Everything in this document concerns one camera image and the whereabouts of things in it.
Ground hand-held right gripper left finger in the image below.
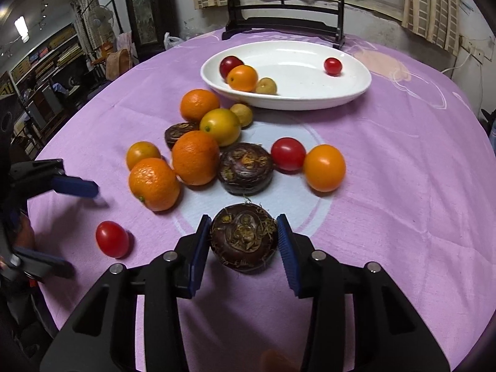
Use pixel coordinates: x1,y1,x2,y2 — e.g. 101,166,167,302
40,214,213,372

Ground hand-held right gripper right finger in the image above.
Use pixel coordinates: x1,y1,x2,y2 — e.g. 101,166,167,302
276,213,450,372

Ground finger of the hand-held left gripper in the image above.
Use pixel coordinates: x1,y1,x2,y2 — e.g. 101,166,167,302
11,158,100,199
11,245,75,280

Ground large dark water chestnut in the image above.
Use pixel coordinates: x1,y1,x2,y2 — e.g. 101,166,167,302
210,201,279,274
216,142,275,197

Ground red cherry tomato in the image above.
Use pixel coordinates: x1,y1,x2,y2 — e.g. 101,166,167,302
95,220,130,259
324,57,343,77

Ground white oval plate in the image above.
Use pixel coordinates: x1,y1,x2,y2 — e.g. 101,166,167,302
200,40,373,111

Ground small orange tomato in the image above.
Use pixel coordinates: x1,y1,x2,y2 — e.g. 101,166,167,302
126,141,162,171

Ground orange mandarin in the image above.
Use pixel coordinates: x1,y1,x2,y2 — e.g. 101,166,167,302
180,89,221,123
171,130,221,186
128,157,181,212

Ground large orange tomato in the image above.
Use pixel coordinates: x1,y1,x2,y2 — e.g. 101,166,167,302
303,144,347,193

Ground large red tomato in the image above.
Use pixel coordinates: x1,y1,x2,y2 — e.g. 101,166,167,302
270,137,307,172

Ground small dark water chestnut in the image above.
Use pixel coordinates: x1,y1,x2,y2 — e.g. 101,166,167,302
165,122,201,151

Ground pink tablecloth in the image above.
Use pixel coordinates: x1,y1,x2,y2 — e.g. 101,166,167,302
27,27,496,372

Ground yellow-orange round fruit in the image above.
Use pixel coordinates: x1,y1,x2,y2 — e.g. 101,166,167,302
199,108,241,147

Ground small yellow fruit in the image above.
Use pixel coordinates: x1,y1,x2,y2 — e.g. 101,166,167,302
255,77,277,95
230,103,254,128

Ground ceiling lamp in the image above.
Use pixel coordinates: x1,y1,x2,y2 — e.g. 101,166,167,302
14,15,31,43

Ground white standing fan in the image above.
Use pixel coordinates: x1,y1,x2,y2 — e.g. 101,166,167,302
90,5,115,53

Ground white plastic bag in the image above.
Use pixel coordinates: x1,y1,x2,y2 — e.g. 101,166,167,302
163,32,185,50

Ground dark framed painting panel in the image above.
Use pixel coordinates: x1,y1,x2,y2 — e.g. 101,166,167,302
122,0,179,61

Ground dark red tomato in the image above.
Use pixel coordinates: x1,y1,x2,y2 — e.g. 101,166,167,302
219,56,245,80

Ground dark wooden round screen stand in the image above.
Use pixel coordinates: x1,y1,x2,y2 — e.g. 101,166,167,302
222,0,347,50

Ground wall shelves with goods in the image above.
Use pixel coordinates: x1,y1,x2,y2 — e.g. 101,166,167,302
8,21,91,99

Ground white cable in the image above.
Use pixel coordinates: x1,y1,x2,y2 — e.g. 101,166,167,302
441,35,478,75

